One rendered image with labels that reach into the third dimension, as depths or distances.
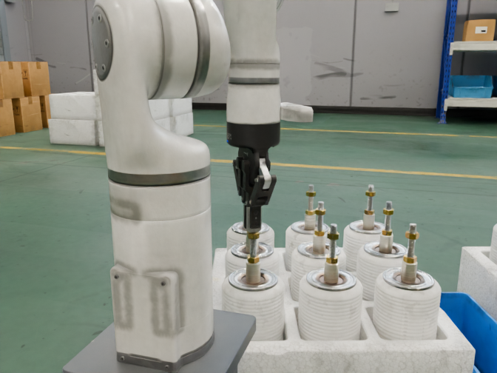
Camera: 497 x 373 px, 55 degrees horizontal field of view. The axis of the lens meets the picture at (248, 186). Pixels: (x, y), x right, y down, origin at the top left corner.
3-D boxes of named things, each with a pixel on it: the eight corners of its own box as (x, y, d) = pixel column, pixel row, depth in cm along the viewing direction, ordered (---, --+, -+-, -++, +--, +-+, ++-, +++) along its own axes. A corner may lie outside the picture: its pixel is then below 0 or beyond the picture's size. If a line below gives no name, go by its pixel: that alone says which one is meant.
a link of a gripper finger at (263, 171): (252, 153, 64) (248, 163, 66) (260, 182, 61) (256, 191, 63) (268, 152, 64) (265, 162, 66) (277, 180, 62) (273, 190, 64)
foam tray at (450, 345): (462, 455, 71) (476, 349, 67) (203, 457, 71) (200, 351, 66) (386, 320, 109) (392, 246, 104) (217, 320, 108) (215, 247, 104)
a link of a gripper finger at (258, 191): (257, 173, 62) (247, 197, 67) (259, 185, 61) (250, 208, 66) (276, 172, 63) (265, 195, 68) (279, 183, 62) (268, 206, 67)
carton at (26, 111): (43, 129, 434) (39, 95, 426) (24, 132, 411) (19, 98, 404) (15, 128, 442) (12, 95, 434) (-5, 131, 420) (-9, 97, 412)
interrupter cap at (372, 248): (406, 263, 79) (407, 259, 79) (360, 256, 82) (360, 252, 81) (408, 247, 86) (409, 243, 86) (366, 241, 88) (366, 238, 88)
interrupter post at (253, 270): (257, 277, 74) (257, 257, 73) (263, 283, 72) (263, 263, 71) (242, 280, 73) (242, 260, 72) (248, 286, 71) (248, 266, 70)
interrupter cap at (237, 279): (265, 268, 77) (265, 264, 77) (286, 287, 70) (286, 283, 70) (221, 276, 74) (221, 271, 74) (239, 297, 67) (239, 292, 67)
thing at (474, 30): (493, 41, 451) (495, 18, 446) (465, 41, 458) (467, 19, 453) (487, 42, 479) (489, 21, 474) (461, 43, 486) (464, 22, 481)
